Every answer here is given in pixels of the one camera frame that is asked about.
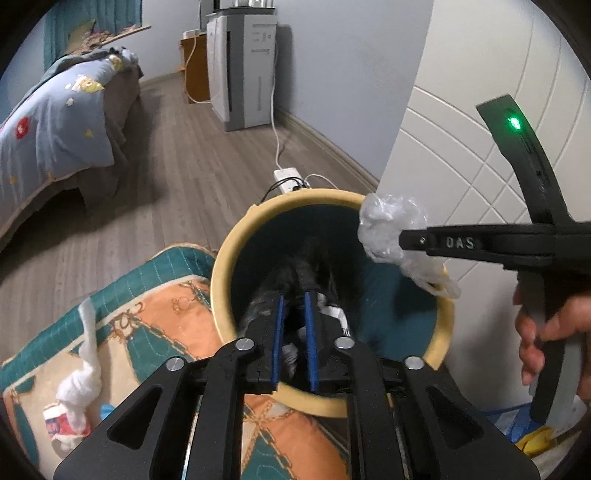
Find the twisted white tissue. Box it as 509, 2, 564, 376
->
55, 298, 103, 437

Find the black cable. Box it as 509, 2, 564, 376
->
260, 178, 311, 204

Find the teal curtain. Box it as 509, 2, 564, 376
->
44, 0, 144, 70

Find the white power strip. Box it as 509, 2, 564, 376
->
273, 168, 306, 193

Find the thin white cable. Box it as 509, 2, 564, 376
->
184, 32, 213, 105

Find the white panelled door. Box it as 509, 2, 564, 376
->
376, 0, 591, 416

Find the clear plastic wrap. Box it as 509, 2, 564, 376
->
359, 193, 462, 298

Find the person's right hand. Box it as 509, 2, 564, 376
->
513, 285, 591, 403

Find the dark wrapper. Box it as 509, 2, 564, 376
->
247, 235, 335, 324

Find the teal and orange printed mat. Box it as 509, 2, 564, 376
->
0, 244, 352, 480

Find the wooden cabinet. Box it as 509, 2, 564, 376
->
180, 30, 212, 105

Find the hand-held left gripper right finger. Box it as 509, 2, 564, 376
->
302, 291, 541, 480

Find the yellow packet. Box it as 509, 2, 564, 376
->
514, 425, 570, 459

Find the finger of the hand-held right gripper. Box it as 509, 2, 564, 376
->
398, 224, 555, 270

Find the crushed red-print paper cup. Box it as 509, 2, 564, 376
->
42, 404, 93, 457

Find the yellow-rimmed teal waste bin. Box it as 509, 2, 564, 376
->
210, 188, 455, 418

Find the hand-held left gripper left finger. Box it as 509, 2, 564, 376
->
53, 295, 289, 480

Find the white power cable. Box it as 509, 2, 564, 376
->
269, 69, 286, 172

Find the white and grey air purifier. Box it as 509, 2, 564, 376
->
205, 9, 279, 133

